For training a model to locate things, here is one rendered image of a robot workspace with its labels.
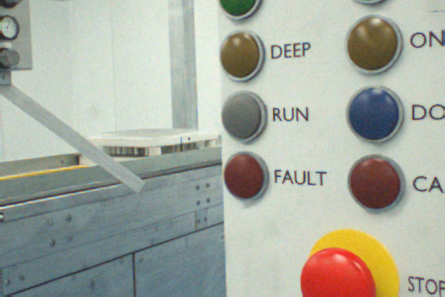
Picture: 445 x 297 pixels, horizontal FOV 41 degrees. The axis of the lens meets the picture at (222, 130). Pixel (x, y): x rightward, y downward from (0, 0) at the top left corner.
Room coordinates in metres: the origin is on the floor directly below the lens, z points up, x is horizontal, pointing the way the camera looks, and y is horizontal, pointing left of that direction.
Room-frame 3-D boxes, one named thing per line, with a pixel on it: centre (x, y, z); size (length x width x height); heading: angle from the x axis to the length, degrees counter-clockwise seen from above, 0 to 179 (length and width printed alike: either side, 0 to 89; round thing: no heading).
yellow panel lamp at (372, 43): (0.31, -0.08, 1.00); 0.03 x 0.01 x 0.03; 56
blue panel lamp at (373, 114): (0.31, -0.08, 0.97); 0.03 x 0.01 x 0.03; 56
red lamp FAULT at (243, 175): (0.36, -0.01, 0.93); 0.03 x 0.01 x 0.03; 56
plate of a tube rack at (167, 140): (1.48, 0.18, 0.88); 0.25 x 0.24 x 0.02; 56
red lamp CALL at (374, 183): (0.31, -0.08, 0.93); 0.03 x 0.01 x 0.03; 56
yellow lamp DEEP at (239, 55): (0.36, -0.01, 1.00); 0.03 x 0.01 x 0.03; 56
